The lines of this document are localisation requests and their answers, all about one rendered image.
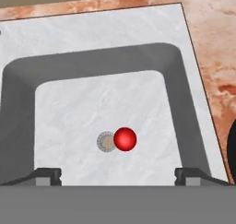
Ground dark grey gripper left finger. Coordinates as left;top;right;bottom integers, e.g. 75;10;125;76
0;168;63;187

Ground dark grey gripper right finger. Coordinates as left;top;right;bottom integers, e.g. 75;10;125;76
174;167;233;187

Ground black pot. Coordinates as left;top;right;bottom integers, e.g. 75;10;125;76
226;118;236;183

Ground grey round sink drain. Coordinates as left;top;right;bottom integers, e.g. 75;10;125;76
96;131;117;153

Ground red tomato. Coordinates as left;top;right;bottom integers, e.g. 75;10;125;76
112;126;138;152

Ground white marble sink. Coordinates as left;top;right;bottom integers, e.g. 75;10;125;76
0;3;231;187

